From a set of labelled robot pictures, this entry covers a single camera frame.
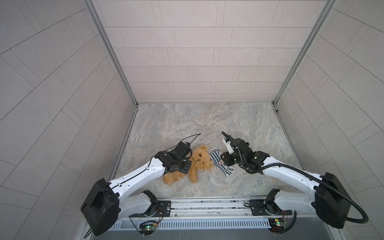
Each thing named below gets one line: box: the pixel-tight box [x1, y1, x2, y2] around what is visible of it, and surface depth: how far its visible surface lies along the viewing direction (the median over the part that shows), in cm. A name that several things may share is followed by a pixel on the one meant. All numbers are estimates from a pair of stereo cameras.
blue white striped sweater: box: [209, 147, 236, 177], surface depth 86 cm
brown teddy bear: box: [163, 145, 214, 185], surface depth 80 cm
